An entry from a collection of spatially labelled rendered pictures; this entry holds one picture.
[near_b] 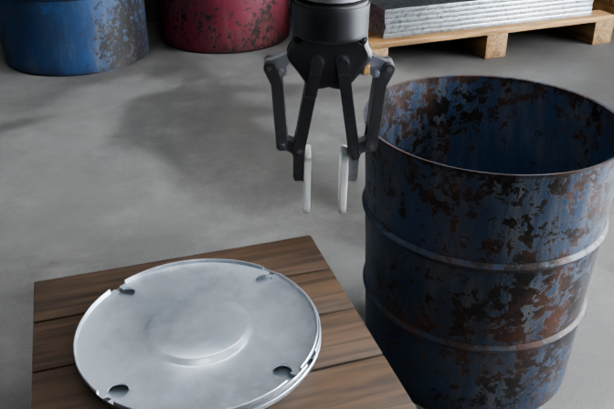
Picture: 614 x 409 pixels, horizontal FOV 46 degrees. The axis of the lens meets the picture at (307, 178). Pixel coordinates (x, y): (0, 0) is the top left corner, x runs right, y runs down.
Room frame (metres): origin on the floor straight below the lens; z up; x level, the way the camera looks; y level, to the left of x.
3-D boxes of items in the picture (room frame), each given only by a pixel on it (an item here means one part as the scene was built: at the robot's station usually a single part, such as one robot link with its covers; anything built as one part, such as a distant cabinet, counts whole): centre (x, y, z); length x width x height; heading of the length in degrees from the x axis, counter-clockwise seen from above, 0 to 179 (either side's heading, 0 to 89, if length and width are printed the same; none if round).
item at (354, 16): (0.70, -0.02, 0.72); 0.08 x 0.07 x 0.09; 91
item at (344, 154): (0.70, -0.04, 0.57); 0.03 x 0.01 x 0.07; 1
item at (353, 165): (0.70, -0.06, 0.59); 0.03 x 0.01 x 0.05; 91
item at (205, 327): (0.69, 0.13, 0.37); 0.29 x 0.29 x 0.01
